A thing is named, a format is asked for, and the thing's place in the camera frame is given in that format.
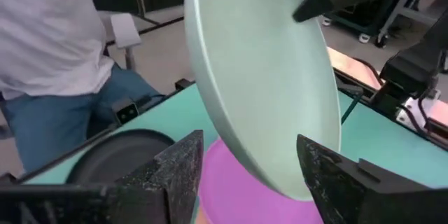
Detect green table mat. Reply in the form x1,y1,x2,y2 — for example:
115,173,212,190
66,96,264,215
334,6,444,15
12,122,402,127
26,83,448,188

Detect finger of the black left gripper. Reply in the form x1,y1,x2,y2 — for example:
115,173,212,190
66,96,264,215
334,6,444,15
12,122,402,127
292,0,337,23

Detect large purple plate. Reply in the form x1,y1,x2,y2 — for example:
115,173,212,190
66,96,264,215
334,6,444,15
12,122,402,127
197,136,325,224

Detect grey metal stand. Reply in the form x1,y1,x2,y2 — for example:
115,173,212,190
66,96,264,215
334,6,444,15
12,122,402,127
376,0,448,48

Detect white stool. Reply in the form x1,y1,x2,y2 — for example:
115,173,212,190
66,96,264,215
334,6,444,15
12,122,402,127
110,13,143,71

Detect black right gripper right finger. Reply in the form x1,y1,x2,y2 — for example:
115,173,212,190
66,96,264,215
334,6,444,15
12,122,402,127
295,134,448,224

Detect person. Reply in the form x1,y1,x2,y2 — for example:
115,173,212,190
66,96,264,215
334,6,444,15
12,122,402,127
0,0,176,174

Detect dark green wheeled cart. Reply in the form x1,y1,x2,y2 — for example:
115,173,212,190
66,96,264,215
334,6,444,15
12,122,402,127
321,0,402,48

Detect black plate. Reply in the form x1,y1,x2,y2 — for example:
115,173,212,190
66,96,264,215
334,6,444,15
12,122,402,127
65,128,176,185

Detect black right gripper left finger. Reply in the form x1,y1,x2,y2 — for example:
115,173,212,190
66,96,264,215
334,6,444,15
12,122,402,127
0,129,205,224

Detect mint green plate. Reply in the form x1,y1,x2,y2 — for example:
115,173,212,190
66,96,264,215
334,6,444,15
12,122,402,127
183,0,342,202

